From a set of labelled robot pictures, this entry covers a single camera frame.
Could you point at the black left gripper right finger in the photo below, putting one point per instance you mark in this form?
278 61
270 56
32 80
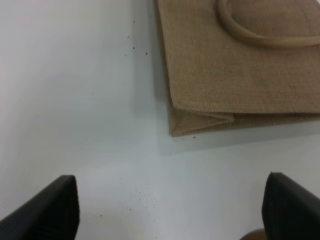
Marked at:
289 211

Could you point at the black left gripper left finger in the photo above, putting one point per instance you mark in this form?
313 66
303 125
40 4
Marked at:
52 214

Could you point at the brown linen tote bag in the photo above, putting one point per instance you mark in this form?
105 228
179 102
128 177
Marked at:
239 63

